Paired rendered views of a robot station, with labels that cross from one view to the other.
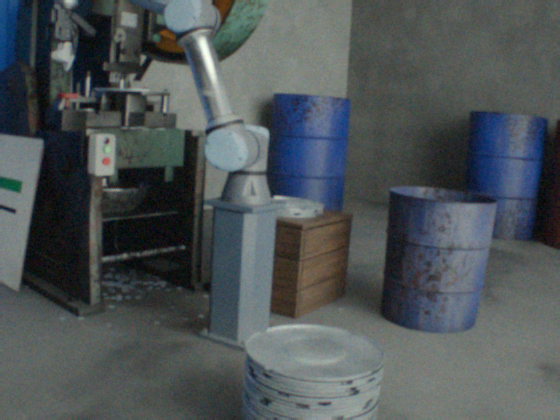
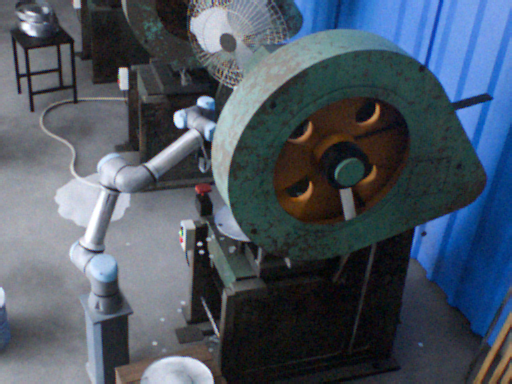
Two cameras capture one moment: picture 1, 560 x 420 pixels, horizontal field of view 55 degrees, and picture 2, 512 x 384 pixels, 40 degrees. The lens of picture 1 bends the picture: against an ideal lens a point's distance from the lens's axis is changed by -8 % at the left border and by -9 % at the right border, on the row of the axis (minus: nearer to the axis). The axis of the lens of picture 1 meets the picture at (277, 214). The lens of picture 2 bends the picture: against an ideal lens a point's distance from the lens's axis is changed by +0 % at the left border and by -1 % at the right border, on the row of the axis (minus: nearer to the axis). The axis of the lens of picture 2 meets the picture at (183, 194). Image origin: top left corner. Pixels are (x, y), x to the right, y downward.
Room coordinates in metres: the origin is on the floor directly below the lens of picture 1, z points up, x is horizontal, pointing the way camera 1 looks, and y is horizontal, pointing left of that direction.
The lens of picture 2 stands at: (3.30, -1.58, 2.53)
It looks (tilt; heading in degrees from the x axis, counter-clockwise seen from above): 34 degrees down; 124
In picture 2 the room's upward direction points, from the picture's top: 2 degrees clockwise
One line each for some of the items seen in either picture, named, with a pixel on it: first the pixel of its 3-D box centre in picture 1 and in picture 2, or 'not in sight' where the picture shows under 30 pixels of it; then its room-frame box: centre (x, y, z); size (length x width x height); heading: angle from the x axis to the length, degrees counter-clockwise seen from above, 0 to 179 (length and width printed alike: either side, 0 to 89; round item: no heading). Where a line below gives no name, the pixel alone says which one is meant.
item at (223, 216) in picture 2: (130, 91); (248, 220); (2.19, 0.59, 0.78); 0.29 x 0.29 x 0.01
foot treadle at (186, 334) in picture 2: (125, 256); (236, 329); (2.19, 0.59, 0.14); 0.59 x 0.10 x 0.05; 50
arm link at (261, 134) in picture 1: (247, 146); (103, 273); (1.79, 0.10, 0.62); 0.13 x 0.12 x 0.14; 162
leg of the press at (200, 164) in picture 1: (141, 168); (320, 309); (2.57, 0.62, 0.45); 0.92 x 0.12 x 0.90; 50
